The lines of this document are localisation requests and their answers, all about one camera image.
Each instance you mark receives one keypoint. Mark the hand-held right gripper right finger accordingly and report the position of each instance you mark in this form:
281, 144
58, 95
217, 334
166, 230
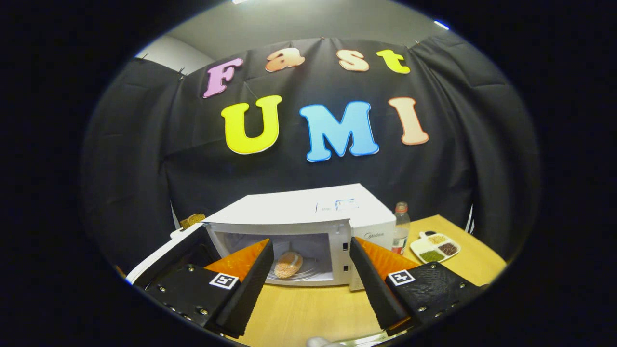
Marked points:
376, 289

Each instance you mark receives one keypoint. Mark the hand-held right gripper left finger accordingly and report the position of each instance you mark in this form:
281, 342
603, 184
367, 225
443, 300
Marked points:
250, 289

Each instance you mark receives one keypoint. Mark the round pink bun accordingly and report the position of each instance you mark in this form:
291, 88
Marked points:
288, 265

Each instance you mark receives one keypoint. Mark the white microwave oven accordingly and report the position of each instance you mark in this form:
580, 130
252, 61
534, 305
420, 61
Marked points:
299, 207

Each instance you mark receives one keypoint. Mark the clear bottle with red label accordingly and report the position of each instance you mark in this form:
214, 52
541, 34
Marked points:
401, 231

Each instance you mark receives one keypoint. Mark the white divided dish of beans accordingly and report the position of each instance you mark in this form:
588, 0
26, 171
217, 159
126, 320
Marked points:
434, 248

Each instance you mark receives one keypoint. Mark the brown bread slice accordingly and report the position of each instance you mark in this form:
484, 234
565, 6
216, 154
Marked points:
193, 220

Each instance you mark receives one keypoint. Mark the black backdrop cloth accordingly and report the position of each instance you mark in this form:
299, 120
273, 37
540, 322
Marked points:
434, 168

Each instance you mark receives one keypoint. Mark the small ceiling light panel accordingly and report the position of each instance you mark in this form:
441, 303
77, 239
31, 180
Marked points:
441, 24

